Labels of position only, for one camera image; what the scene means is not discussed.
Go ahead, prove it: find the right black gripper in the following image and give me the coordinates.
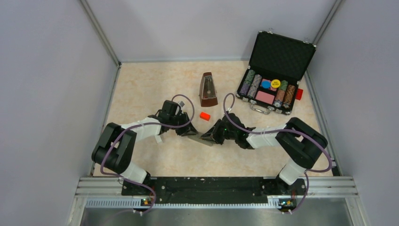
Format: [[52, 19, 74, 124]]
[[201, 119, 237, 145]]

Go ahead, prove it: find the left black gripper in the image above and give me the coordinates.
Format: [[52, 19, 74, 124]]
[[169, 112, 198, 136]]

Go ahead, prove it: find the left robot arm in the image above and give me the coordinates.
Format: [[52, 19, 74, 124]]
[[91, 100, 198, 195]]

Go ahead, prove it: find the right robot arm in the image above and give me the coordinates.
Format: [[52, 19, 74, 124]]
[[200, 113, 328, 194]]

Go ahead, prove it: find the orange red block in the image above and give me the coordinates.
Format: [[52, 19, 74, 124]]
[[199, 112, 211, 121]]

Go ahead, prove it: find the brown wooden metronome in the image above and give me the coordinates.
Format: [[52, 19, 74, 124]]
[[199, 72, 218, 107]]

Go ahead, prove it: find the pink card deck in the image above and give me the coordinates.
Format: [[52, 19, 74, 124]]
[[255, 91, 275, 105]]

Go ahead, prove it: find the blue chip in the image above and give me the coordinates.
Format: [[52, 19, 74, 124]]
[[261, 80, 271, 89]]

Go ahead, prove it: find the yellow big blind chip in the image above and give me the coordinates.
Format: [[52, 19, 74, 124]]
[[271, 79, 281, 89]]

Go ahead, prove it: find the red block behind case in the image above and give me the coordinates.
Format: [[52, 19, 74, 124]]
[[295, 89, 303, 100]]

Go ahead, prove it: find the black poker chip case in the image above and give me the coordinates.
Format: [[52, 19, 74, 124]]
[[235, 31, 316, 115]]

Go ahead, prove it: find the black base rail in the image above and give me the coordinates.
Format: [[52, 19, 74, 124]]
[[121, 177, 306, 204]]

